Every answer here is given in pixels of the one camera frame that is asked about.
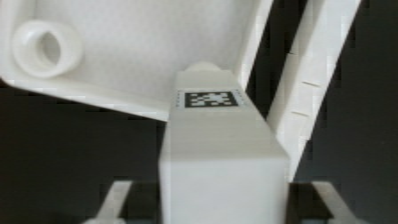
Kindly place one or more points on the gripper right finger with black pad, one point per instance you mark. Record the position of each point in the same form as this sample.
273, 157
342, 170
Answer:
322, 206

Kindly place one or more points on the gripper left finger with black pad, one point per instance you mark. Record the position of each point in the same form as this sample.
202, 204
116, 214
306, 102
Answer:
107, 216

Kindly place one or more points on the white desk tabletop tray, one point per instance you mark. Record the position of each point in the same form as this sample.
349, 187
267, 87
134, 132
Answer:
148, 37

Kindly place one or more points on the white desk leg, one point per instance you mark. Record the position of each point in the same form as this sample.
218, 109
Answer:
223, 160

